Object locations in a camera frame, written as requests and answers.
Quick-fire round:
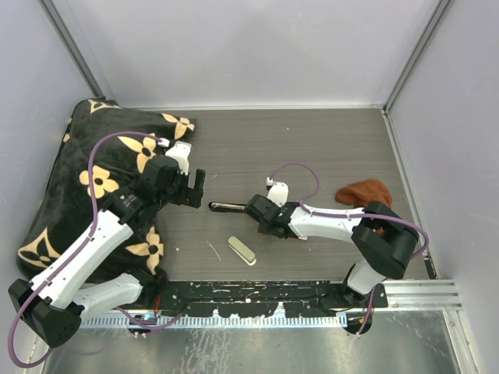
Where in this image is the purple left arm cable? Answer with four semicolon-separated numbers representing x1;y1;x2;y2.
8;131;171;367

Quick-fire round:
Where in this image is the black floral cushion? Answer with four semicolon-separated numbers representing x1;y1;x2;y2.
16;97;196;279

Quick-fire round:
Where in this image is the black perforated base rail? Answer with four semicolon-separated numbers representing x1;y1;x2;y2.
109;279;367;320

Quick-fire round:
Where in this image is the orange brown cloth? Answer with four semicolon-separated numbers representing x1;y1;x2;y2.
336;178;393;235

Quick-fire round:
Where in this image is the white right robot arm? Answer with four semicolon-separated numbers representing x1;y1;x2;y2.
245;181;419;307

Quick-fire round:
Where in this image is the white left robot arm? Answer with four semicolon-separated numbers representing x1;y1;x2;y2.
8;141;206;348

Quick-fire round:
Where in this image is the black stapler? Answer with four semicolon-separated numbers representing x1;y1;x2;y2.
208;201;246;213

